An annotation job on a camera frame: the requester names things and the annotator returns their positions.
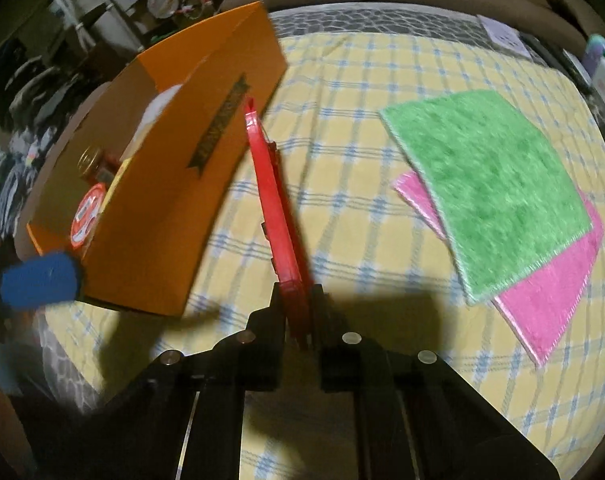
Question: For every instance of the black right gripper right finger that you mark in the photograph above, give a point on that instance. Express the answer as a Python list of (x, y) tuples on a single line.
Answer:
[(414, 416)]

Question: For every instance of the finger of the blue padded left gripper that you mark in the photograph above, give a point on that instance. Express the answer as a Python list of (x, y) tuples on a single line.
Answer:
[(50, 279)]

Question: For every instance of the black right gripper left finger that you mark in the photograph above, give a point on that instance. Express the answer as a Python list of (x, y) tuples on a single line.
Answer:
[(182, 417)]

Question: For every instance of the pink microfiber cloth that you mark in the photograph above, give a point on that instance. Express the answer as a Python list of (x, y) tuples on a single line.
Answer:
[(540, 307)]

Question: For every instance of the red plastic piece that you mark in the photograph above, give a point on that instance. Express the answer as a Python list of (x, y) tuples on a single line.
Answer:
[(280, 228)]

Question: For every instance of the green microfiber cloth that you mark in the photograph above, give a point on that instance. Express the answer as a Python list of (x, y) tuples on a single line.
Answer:
[(502, 193)]

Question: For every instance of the red white round container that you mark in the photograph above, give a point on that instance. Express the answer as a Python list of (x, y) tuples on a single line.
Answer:
[(86, 215)]

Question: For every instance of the amber glass jar gold lid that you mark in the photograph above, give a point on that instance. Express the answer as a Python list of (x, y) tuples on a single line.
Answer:
[(95, 165)]

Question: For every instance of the orange cardboard box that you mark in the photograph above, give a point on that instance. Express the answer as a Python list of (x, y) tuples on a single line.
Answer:
[(174, 118)]

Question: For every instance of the yellow plaid tablecloth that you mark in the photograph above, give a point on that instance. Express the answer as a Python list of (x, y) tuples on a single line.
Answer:
[(372, 254)]

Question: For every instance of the purple white power strip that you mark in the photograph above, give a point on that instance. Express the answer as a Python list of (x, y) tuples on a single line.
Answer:
[(504, 36)]

